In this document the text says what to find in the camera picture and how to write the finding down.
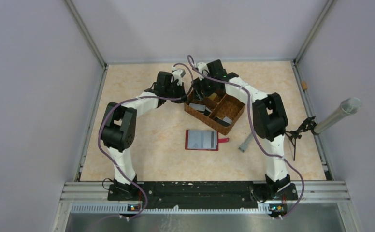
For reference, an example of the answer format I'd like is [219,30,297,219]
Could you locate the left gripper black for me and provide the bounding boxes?
[165,81,188,104]

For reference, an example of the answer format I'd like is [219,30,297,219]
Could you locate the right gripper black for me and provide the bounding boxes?
[192,72,216,101]

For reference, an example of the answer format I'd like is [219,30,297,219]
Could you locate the brown wicker divided basket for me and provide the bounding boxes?
[184,93,245,135]

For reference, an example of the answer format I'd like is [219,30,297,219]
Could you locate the grey card black stripe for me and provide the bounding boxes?
[187,130,217,150]

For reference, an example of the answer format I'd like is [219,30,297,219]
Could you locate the red leather card holder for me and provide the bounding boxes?
[185,130,230,151]

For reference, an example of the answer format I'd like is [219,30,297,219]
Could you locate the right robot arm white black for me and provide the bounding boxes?
[187,55,291,199]

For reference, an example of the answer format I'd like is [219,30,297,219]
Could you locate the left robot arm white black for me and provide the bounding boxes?
[98,69,187,201]

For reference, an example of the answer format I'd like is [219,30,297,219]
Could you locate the black card in basket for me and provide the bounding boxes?
[215,117,230,127]

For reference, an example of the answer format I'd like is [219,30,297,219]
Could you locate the grey plastic toy beam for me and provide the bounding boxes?
[238,134,253,153]

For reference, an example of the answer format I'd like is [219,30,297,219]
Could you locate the small tan block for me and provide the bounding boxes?
[301,81,308,91]

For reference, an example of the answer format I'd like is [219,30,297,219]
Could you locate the black mini tripod stand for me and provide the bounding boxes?
[285,116,317,161]

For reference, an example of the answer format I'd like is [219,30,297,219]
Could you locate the silver metal tube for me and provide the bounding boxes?
[313,97,362,135]

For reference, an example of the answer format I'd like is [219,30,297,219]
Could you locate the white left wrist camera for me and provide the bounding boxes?
[172,66,186,86]

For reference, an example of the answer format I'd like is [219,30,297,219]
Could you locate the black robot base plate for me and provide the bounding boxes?
[107,181,299,210]

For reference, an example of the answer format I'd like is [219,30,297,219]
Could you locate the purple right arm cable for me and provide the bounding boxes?
[187,55,304,220]

